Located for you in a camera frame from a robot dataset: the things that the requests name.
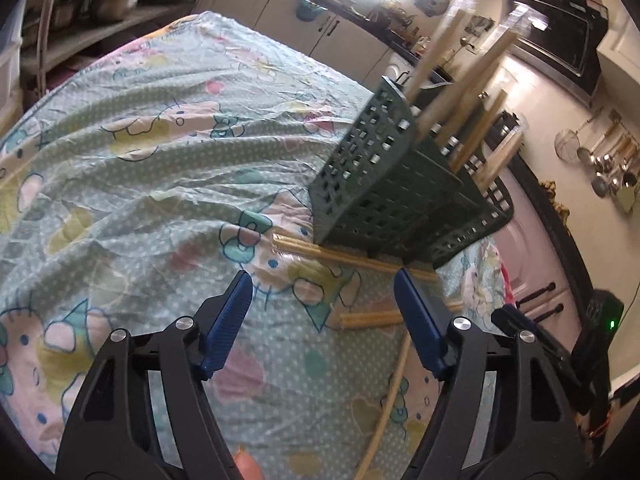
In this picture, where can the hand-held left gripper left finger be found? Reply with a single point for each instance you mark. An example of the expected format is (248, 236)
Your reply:
(227, 325)

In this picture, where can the row of hanging metal ladles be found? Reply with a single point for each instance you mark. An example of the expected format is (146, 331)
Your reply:
(607, 165)

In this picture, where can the metal shelf rack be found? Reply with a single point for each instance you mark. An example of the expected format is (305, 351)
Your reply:
(75, 40)

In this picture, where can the bamboo chopstick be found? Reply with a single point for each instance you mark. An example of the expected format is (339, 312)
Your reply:
(435, 55)
(480, 67)
(387, 400)
(500, 157)
(454, 305)
(320, 252)
(480, 125)
(370, 319)

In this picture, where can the blue hanging bin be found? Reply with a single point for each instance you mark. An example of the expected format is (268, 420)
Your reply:
(309, 9)

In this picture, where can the dark green perforated utensil basket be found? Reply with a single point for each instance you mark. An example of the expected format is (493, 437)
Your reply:
(360, 195)

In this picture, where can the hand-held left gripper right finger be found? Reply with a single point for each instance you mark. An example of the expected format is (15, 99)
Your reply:
(420, 325)

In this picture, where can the hanging metal strainer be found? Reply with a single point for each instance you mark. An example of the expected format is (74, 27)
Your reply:
(567, 144)

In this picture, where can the pale blue plastic drawer unit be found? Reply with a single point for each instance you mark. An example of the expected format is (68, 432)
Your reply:
(10, 60)

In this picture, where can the person's left hand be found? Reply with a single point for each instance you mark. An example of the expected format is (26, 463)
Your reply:
(249, 470)

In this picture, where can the ginger root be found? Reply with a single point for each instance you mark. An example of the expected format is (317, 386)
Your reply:
(552, 195)

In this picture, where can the black range hood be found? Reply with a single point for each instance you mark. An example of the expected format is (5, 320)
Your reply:
(560, 35)

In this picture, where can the cartoon cat printed tablecloth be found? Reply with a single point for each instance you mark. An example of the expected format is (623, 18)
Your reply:
(150, 160)

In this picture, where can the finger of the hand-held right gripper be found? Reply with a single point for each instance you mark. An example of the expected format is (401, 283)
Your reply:
(517, 321)

